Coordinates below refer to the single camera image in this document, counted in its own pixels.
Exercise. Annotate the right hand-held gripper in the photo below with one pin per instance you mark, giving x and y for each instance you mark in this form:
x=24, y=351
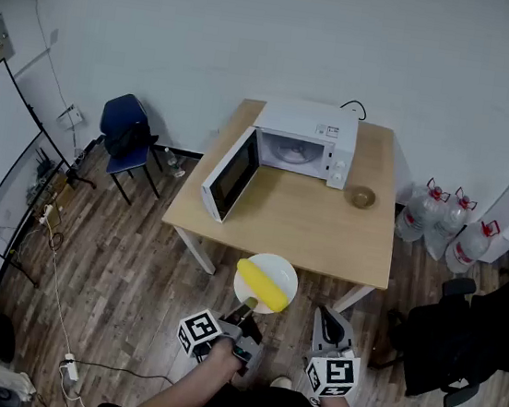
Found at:
x=334, y=373

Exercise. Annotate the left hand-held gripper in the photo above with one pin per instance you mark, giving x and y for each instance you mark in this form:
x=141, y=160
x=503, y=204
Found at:
x=200, y=330

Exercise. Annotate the yellow corn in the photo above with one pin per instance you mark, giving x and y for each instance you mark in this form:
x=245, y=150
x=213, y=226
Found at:
x=262, y=285

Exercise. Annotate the white round plate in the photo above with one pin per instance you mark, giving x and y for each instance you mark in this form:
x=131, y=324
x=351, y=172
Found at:
x=279, y=271

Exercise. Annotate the white microwave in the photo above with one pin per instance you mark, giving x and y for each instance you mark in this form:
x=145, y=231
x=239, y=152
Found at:
x=293, y=124

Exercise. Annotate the person's left forearm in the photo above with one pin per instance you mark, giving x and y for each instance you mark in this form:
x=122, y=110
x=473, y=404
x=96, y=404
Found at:
x=183, y=393

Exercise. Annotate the person's left hand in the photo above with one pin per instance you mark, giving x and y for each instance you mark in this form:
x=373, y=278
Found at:
x=223, y=354

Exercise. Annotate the person's shoe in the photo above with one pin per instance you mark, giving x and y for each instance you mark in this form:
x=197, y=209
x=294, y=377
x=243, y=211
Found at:
x=281, y=381

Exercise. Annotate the wooden table with white legs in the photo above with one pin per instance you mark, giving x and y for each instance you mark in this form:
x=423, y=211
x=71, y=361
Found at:
x=298, y=222

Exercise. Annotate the black office chair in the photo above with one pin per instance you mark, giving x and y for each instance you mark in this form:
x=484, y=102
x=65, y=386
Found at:
x=459, y=346

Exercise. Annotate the clear glass bowl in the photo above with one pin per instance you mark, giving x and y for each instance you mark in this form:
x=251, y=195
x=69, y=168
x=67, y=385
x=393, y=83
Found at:
x=362, y=197

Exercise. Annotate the large water jug red cap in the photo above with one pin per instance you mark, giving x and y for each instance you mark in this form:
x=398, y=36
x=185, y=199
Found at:
x=448, y=225
x=468, y=249
x=418, y=212

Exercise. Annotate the small clear plastic bottle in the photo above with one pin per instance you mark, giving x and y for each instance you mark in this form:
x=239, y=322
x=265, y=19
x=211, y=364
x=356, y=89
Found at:
x=172, y=161

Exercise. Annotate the black bag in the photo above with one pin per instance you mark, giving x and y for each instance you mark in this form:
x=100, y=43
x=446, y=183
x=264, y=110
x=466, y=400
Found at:
x=128, y=139

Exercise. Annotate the brown cardboard box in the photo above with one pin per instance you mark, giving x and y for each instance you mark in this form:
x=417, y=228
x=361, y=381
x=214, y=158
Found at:
x=61, y=193

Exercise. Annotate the small white power strip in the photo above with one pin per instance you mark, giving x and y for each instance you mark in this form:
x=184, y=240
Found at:
x=47, y=213

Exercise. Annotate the blue chair with black legs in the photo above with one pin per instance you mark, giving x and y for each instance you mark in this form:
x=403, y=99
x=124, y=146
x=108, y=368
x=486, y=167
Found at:
x=122, y=111

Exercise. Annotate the black router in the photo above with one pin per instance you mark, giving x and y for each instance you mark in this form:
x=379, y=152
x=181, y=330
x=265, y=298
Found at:
x=44, y=168

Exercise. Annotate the white cloth pile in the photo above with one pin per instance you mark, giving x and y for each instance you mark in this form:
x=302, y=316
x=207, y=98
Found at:
x=3, y=379

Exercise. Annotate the white wall socket box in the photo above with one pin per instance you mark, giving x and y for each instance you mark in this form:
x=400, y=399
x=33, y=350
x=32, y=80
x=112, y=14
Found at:
x=71, y=116

